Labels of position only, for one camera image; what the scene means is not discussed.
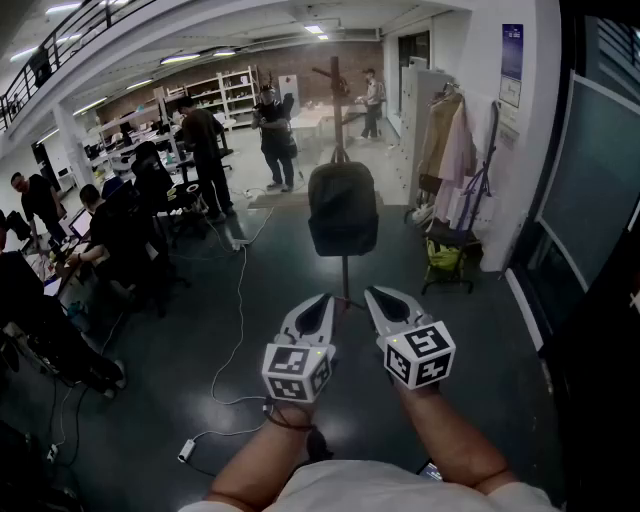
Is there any pink coat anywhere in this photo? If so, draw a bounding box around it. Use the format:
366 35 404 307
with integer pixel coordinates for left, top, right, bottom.
433 99 480 227

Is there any yellow-green bag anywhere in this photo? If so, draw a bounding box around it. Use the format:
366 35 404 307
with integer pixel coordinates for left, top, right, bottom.
424 238 465 272

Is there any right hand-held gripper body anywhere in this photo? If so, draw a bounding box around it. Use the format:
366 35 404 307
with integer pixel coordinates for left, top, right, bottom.
374 313 457 390

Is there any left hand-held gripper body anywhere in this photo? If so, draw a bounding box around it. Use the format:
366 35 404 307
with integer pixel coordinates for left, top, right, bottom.
262 330 338 404

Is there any open laptop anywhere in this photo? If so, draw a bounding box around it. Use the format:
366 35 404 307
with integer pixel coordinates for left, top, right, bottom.
66 206 95 242

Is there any white floor cable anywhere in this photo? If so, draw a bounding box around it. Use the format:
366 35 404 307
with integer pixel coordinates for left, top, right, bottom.
209 244 270 407

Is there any person's left forearm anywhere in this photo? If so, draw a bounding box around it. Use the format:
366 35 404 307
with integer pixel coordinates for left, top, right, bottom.
206 399 321 507

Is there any frosted glass door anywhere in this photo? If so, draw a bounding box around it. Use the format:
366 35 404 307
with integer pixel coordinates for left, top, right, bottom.
533 68 640 324

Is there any white wall notice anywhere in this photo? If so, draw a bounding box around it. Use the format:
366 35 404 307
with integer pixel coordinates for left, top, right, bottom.
498 77 523 109

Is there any white table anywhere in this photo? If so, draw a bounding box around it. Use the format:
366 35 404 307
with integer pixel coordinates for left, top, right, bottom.
288 109 337 152

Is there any black backpack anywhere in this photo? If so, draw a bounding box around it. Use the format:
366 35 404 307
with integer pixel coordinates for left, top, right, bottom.
306 144 380 258

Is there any black balcony railing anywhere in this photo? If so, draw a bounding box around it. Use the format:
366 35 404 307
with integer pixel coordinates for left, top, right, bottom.
0 0 157 133

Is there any blue wall poster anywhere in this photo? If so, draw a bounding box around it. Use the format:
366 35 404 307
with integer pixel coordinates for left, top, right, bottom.
500 22 525 82

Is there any wooden coat stand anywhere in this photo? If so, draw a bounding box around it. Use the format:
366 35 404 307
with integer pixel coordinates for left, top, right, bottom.
312 55 367 321

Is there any black wrist strap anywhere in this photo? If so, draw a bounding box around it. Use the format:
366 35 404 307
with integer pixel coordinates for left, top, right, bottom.
259 396 321 432

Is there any white hanging garment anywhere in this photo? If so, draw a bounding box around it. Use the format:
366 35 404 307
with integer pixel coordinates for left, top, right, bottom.
462 89 499 174

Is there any small black screen device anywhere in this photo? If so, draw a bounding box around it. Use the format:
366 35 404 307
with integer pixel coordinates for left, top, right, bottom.
416 457 445 482

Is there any person's right forearm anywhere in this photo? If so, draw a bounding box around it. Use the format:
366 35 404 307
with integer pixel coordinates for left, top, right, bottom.
397 383 517 497

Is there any white tote bag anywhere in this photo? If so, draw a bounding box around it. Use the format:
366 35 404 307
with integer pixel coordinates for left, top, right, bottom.
448 174 497 232

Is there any white shelf unit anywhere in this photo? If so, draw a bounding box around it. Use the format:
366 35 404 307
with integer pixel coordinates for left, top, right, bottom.
166 66 262 132

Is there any black office chair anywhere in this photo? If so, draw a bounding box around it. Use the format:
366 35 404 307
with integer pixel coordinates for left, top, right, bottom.
130 140 177 211

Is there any white locker cabinet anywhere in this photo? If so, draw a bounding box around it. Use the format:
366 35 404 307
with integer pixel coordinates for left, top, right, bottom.
398 66 457 207

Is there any brown coat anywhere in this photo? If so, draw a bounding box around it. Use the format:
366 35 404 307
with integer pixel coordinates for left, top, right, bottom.
417 92 465 185

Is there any black clip-on microphone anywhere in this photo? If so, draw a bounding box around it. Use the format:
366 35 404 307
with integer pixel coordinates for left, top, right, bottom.
305 428 335 462

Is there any person's white shirt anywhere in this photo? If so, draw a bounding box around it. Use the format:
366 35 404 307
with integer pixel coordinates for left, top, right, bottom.
178 458 567 512

